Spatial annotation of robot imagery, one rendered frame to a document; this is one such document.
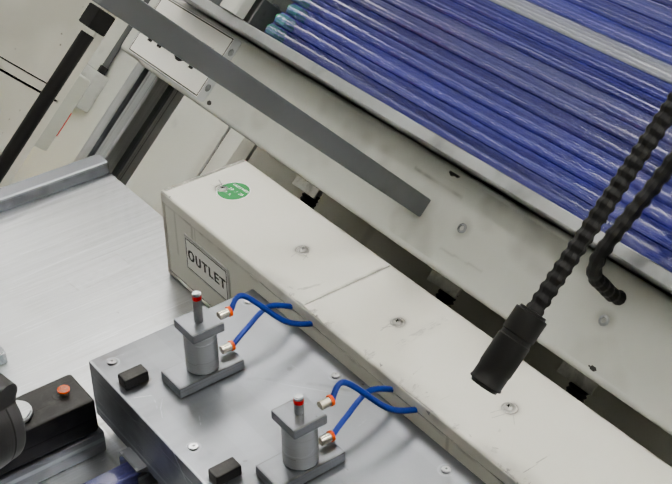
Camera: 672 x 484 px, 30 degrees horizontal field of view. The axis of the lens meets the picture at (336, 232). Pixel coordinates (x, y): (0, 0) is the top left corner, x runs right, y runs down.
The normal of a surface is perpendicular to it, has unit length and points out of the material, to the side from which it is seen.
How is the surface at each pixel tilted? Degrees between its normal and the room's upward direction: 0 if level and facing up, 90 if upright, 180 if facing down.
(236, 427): 45
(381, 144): 90
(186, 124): 90
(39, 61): 90
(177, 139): 90
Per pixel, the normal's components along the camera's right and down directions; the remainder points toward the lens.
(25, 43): 0.61, 0.44
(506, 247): -0.57, -0.34
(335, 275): -0.01, -0.83
